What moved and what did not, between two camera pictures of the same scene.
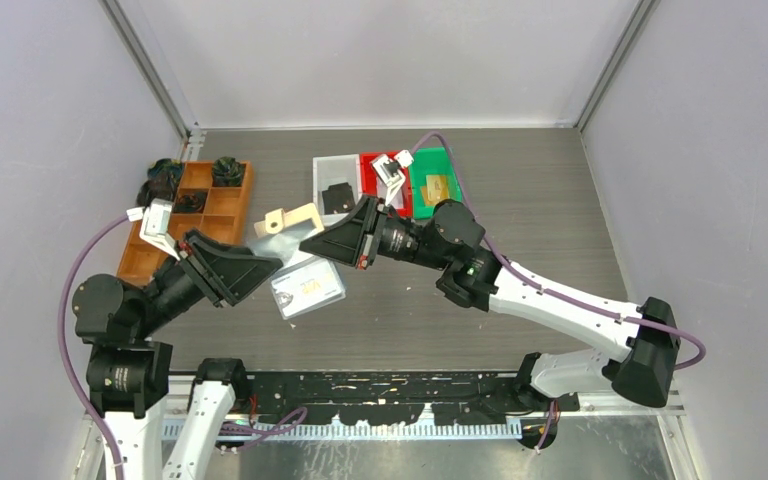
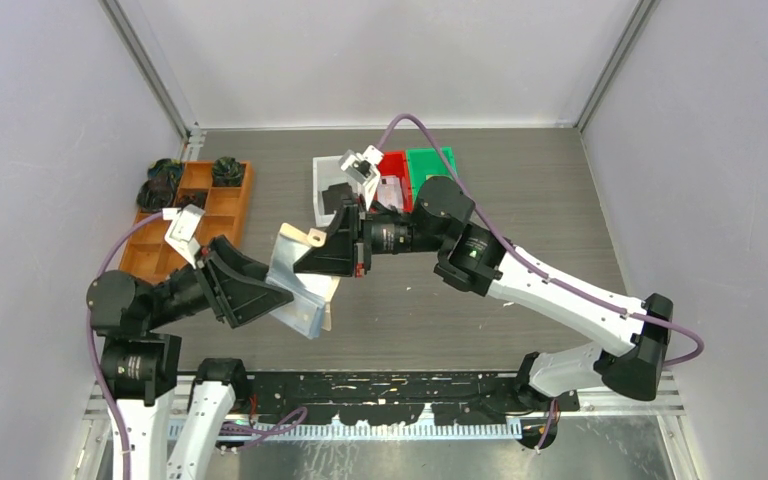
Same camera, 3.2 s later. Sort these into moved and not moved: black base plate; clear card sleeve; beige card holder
Moved: beige card holder; clear card sleeve
Not moved: black base plate
